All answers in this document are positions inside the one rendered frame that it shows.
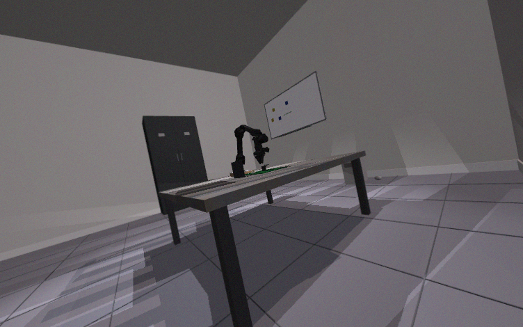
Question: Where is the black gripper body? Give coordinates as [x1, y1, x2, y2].
[253, 144, 265, 156]

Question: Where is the black cooling fan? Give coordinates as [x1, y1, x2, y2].
[231, 160, 245, 178]

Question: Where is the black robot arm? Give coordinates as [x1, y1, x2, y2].
[234, 125, 269, 165]

